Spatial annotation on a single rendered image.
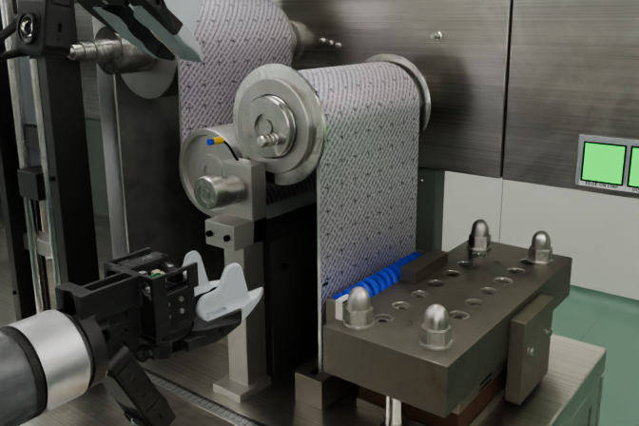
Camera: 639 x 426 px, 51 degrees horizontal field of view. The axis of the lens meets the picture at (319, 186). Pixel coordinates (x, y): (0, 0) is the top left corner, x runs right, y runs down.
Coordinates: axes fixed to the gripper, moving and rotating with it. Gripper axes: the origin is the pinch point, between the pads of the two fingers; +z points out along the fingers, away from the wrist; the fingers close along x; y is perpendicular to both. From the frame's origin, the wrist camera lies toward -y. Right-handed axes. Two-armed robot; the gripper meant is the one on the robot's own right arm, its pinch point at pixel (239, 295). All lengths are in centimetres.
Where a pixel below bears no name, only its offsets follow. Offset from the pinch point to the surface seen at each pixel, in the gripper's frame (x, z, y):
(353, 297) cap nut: -7.0, 11.4, -2.4
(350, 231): -0.3, 20.3, 1.9
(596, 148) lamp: -23, 45, 11
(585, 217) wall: 41, 279, -67
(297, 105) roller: 1.9, 12.6, 18.9
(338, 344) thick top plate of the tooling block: -6.3, 9.6, -7.8
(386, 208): -0.3, 29.0, 2.9
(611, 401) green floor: 2, 191, -109
